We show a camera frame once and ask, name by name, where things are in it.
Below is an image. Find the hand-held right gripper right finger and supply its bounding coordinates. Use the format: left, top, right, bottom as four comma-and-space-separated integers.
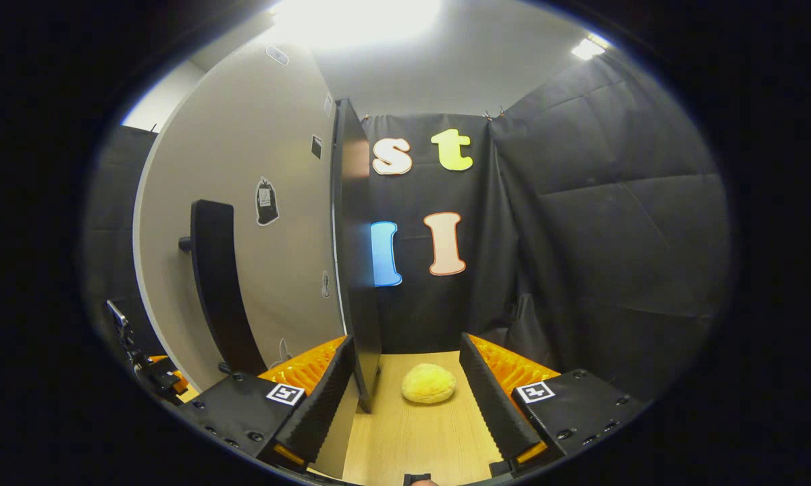
459, 332, 649, 480

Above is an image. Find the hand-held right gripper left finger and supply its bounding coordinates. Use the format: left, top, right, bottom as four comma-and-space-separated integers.
176, 335, 357, 471

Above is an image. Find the black door handle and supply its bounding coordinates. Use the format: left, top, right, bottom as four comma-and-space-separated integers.
178, 200, 268, 377

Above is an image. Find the grey cabinet door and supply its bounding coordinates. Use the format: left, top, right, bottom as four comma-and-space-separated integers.
133, 44, 360, 481

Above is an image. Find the yellow round sponge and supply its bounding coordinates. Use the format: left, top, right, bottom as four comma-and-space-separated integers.
401, 363, 457, 404

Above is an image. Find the black backdrop cloth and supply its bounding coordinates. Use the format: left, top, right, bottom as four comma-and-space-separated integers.
81, 51, 735, 407

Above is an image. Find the small ceiling light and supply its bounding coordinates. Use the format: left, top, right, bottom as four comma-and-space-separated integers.
571, 34, 612, 61

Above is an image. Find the large ceiling light panel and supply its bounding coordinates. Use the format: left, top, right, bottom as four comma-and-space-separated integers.
270, 0, 443, 49

